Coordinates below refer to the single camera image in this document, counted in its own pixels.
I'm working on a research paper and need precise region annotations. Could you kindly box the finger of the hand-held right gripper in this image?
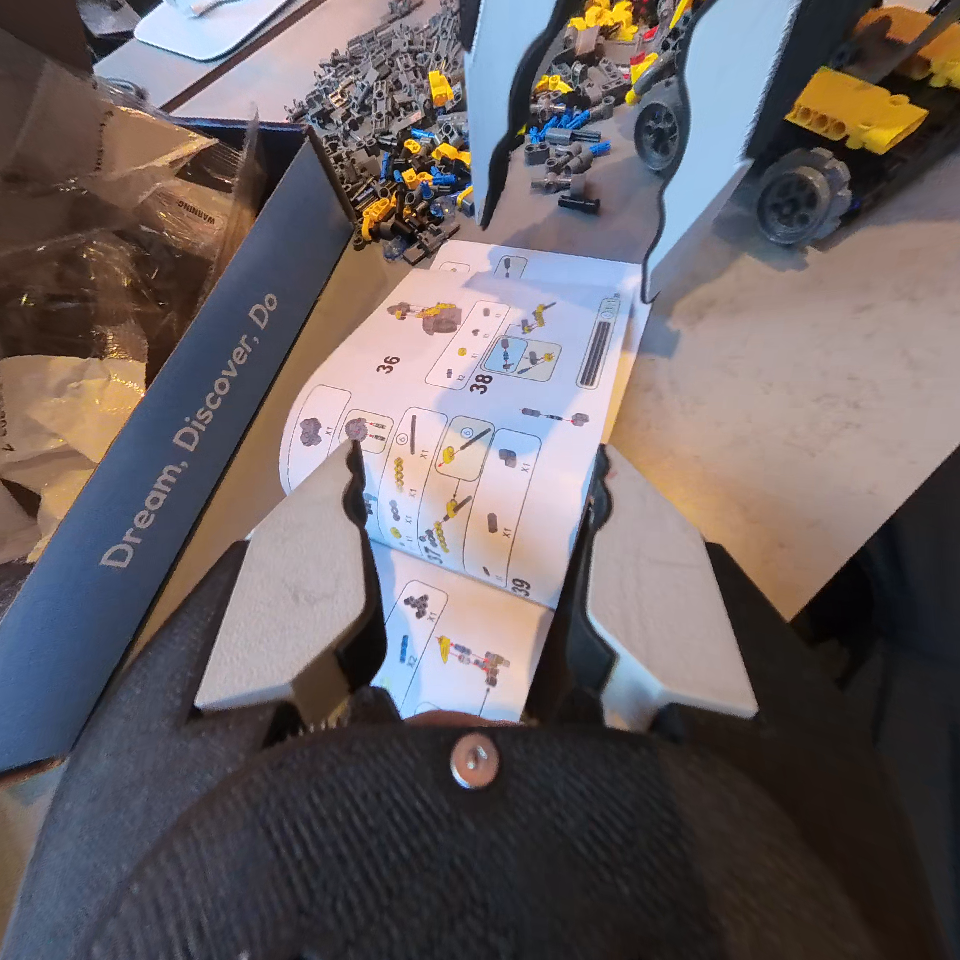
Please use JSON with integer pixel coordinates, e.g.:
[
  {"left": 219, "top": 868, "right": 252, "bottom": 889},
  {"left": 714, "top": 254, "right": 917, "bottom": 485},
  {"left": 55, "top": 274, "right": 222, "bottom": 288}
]
[
  {"left": 639, "top": 0, "right": 802, "bottom": 305},
  {"left": 461, "top": 0, "right": 564, "bottom": 232}
]

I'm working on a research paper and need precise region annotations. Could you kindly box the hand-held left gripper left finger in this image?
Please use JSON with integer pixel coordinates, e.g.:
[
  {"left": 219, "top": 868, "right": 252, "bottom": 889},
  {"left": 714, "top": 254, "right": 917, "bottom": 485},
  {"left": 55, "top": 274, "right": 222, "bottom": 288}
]
[{"left": 195, "top": 438, "right": 390, "bottom": 725}]

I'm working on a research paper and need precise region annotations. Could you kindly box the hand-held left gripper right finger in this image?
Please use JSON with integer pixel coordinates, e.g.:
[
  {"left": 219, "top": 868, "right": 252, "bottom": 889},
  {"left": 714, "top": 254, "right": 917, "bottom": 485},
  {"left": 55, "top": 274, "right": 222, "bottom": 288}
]
[{"left": 558, "top": 444, "right": 759, "bottom": 732}]

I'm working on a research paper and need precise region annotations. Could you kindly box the instruction booklet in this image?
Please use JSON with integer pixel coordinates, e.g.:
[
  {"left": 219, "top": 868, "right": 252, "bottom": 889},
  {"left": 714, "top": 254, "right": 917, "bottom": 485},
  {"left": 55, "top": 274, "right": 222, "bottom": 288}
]
[{"left": 279, "top": 240, "right": 652, "bottom": 725}]

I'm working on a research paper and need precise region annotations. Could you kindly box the grey desk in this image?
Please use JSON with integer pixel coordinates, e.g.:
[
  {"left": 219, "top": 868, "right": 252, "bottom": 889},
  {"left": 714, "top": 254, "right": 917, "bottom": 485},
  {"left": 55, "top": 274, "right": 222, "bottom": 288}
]
[{"left": 97, "top": 0, "right": 960, "bottom": 624}]

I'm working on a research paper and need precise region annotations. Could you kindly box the yellow black brick vehicle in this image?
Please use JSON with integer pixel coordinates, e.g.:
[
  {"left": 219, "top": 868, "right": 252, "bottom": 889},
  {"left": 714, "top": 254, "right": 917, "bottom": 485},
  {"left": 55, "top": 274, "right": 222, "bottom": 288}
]
[{"left": 630, "top": 0, "right": 960, "bottom": 249}]

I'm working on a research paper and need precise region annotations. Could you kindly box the pile of yellow brick beams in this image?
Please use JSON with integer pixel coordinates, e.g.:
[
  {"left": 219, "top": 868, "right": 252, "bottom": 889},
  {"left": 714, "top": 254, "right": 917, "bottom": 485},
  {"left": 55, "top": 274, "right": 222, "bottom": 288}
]
[{"left": 562, "top": 0, "right": 695, "bottom": 102}]

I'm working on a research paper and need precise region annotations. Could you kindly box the pile of small dark connectors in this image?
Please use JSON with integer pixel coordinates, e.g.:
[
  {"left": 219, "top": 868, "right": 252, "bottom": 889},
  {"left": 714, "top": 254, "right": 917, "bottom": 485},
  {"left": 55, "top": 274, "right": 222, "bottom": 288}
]
[{"left": 288, "top": 0, "right": 624, "bottom": 264}]

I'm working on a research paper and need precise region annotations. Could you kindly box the dark cardboard box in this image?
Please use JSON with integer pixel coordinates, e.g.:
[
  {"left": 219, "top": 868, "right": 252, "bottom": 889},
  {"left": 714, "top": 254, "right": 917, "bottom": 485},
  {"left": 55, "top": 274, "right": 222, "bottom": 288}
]
[{"left": 0, "top": 22, "right": 357, "bottom": 774}]

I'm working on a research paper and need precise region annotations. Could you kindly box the white crumpled bag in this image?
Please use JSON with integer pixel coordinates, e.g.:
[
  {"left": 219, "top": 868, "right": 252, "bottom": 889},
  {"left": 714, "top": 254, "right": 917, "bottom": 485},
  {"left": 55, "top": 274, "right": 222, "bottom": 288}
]
[{"left": 0, "top": 352, "right": 147, "bottom": 520}]

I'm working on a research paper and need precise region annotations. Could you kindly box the crumpled plastic bag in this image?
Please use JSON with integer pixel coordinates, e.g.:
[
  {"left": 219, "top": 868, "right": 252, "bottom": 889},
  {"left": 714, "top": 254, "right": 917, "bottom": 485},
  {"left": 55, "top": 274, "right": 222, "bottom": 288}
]
[{"left": 0, "top": 75, "right": 260, "bottom": 361}]

